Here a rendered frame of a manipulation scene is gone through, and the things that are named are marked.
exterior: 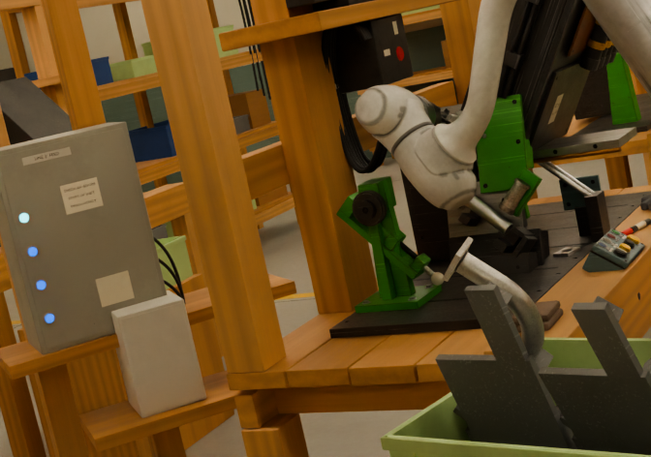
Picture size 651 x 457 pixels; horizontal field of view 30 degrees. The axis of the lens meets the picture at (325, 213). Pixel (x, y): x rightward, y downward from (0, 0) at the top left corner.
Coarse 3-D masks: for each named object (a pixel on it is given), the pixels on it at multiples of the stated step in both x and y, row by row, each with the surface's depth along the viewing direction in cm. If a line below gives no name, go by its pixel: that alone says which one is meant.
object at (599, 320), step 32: (608, 320) 141; (608, 352) 145; (544, 384) 156; (576, 384) 153; (608, 384) 150; (640, 384) 147; (576, 416) 158; (608, 416) 154; (640, 416) 151; (608, 448) 159; (640, 448) 156
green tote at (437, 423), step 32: (576, 352) 188; (640, 352) 181; (416, 416) 168; (448, 416) 173; (384, 448) 163; (416, 448) 160; (448, 448) 156; (480, 448) 153; (512, 448) 149; (544, 448) 147
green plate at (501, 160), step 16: (512, 96) 270; (496, 112) 272; (512, 112) 270; (496, 128) 271; (512, 128) 269; (480, 144) 273; (496, 144) 271; (512, 144) 269; (528, 144) 274; (480, 160) 273; (496, 160) 271; (512, 160) 269; (528, 160) 273; (480, 176) 273; (496, 176) 271; (512, 176) 269; (480, 192) 273; (496, 192) 272
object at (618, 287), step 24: (648, 216) 294; (648, 240) 269; (576, 264) 261; (648, 264) 260; (552, 288) 246; (576, 288) 242; (600, 288) 238; (624, 288) 243; (648, 288) 258; (624, 312) 241; (648, 312) 256; (552, 336) 213; (576, 336) 215
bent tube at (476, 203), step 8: (456, 112) 271; (472, 200) 270; (480, 200) 270; (472, 208) 270; (480, 208) 269; (488, 208) 269; (480, 216) 269; (488, 216) 268; (496, 216) 267; (496, 224) 267; (504, 224) 266; (504, 232) 266
